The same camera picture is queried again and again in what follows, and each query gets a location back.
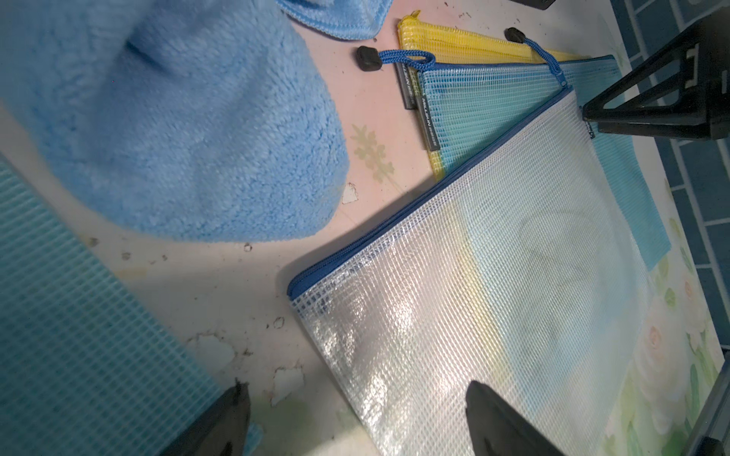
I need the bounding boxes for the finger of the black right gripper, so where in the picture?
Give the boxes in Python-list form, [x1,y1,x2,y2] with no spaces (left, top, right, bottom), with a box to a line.
[583,7,729,141]

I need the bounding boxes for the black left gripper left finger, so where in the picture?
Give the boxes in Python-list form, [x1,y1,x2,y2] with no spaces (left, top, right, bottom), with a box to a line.
[161,381,251,456]

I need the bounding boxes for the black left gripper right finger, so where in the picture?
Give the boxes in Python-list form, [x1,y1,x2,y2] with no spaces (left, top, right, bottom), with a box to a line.
[466,380,564,456]

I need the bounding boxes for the clear mesh document bag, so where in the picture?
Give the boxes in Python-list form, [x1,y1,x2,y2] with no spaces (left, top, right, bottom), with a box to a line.
[287,89,648,455]

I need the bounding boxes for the light blue mesh document bag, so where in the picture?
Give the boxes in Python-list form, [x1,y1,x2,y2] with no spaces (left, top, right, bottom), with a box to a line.
[355,44,673,273]

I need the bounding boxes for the yellow mesh document bag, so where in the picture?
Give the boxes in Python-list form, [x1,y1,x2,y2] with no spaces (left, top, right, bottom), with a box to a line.
[395,11,586,181]

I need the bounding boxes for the blue microfiber cloth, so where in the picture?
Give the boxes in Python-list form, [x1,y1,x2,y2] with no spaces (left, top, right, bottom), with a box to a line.
[1,1,391,242]

